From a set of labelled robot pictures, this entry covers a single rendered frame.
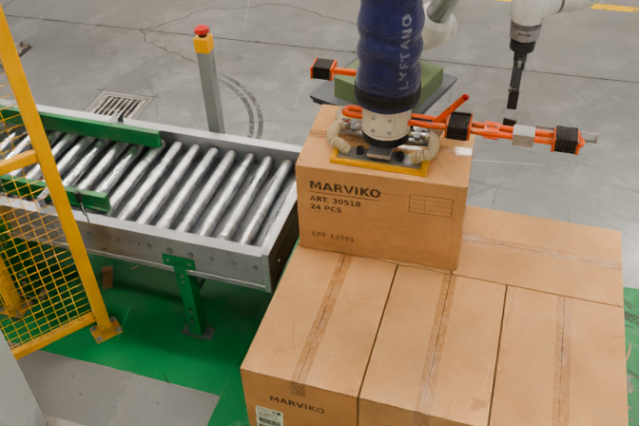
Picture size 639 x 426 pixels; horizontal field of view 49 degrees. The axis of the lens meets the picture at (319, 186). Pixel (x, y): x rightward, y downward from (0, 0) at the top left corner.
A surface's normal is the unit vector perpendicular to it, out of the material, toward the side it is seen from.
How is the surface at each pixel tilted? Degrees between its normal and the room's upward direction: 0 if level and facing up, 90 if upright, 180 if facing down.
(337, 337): 0
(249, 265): 90
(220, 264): 90
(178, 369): 0
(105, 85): 0
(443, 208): 90
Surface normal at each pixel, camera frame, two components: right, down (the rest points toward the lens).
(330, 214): -0.24, 0.62
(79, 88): -0.03, -0.77
